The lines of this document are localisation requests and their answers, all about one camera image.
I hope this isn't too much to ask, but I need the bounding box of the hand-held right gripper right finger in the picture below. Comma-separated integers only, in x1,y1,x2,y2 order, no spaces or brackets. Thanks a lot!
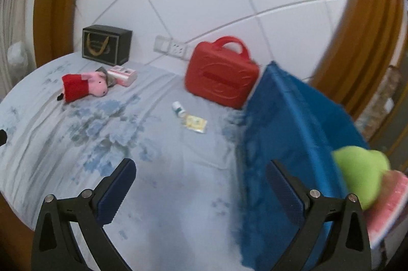
266,159,372,271

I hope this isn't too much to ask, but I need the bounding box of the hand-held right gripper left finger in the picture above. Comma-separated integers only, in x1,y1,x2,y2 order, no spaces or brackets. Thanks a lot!
31,158,137,271

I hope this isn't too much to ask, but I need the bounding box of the blue plastic crate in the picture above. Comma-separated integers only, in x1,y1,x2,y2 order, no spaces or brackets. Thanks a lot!
237,61,372,271

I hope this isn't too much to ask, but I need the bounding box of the yellow packet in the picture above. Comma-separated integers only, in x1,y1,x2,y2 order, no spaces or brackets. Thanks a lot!
183,115,208,134

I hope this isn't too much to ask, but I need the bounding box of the pink and green wipes packet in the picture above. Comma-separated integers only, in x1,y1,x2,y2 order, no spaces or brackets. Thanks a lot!
363,171,408,249

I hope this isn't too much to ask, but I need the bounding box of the pink pig plush toy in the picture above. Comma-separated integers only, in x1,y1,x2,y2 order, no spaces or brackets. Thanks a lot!
57,72,110,104

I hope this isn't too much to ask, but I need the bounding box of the pink white tissue pack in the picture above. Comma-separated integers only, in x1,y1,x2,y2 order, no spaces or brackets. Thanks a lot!
107,65,138,88

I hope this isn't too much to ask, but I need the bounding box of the floral tablecloth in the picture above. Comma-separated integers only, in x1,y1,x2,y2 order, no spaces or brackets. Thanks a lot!
0,53,256,271

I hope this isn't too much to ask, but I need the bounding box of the green plush toy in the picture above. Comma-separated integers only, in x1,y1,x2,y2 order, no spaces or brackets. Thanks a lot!
331,146,392,211

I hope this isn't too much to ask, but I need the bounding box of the small white bottle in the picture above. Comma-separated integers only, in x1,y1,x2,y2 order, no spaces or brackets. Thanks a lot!
172,101,186,118

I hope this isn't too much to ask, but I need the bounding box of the red plastic carry case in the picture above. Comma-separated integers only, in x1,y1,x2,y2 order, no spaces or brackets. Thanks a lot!
185,36,259,110

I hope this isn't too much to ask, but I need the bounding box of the black gift box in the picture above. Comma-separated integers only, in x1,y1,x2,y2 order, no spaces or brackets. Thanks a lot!
82,25,133,66

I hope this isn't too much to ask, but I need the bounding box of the clear plastic bag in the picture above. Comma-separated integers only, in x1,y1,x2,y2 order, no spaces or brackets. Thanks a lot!
6,42,29,68

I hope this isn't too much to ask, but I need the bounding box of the white wall switch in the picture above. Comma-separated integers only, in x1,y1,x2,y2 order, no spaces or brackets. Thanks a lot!
154,35,171,52

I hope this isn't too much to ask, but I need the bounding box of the white wall socket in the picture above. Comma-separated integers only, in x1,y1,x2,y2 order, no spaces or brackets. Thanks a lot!
169,40,187,57

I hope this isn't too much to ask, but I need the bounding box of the wooden door frame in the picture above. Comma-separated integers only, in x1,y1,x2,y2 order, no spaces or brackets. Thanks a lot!
309,0,408,119

